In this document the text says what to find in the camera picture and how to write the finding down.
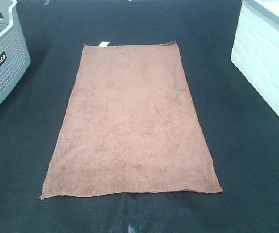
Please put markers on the grey perforated laundry basket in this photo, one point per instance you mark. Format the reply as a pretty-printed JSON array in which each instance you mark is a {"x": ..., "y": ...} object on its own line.
[{"x": 14, "y": 55}]

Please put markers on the brown towel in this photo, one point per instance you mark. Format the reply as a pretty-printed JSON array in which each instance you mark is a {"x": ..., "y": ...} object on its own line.
[{"x": 130, "y": 127}]

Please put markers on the white woven-pattern storage bin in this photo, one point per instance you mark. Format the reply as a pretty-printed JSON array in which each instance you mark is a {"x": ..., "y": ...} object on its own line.
[{"x": 255, "y": 49}]

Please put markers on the black table cloth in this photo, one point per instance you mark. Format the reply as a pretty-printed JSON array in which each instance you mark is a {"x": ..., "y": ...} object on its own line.
[{"x": 241, "y": 130}]

